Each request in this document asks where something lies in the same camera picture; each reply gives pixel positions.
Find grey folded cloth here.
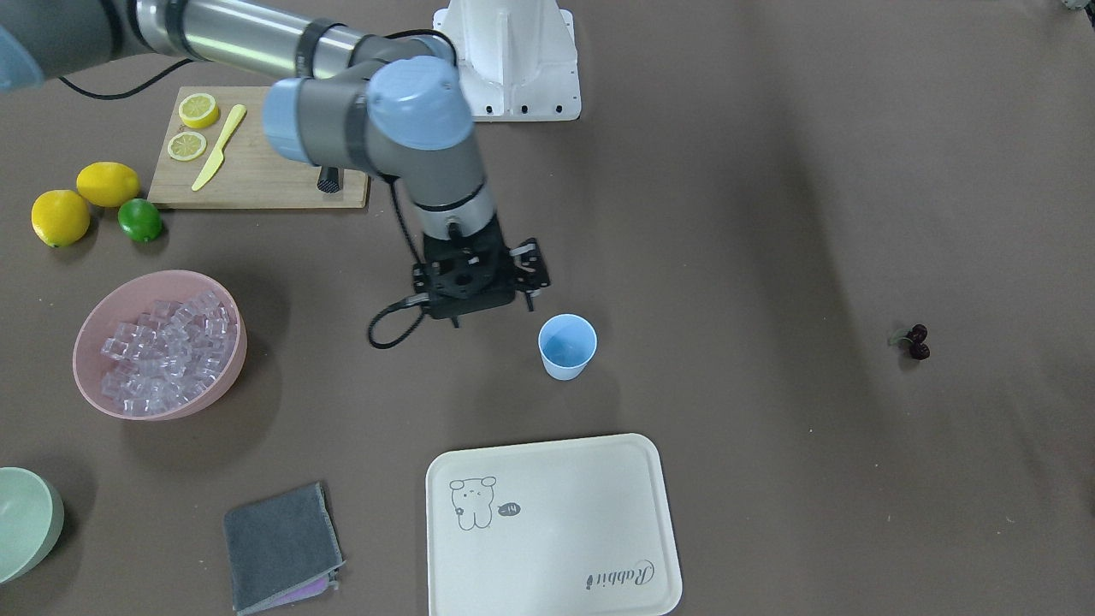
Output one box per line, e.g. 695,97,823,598
222,481,345,615

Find mint green bowl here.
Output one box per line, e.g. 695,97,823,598
1,467,65,583

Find green lime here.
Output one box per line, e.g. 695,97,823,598
117,198,164,243

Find yellow lemon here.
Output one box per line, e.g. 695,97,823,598
31,190,91,248
77,161,141,208

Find lemon slice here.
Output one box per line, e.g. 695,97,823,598
165,130,208,163
177,92,222,129

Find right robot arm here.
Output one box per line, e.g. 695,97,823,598
3,1,551,321

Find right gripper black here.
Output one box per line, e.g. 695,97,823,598
413,216,552,319

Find cream plastic tray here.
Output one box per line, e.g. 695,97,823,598
425,433,682,615

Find light blue plastic cup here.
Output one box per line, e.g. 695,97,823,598
537,313,599,381

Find yellow plastic knife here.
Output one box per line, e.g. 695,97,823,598
189,104,249,191

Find clear ice cubes pile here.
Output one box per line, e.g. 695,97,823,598
99,291,241,417

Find dark cherries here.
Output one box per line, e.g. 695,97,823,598
888,323,931,360

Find pink bowl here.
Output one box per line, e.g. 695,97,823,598
72,269,247,421

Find metal muddler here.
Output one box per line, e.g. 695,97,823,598
316,165,343,194

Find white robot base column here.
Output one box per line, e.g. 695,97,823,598
433,1,583,123

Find wooden cutting board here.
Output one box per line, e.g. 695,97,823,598
147,86,372,210

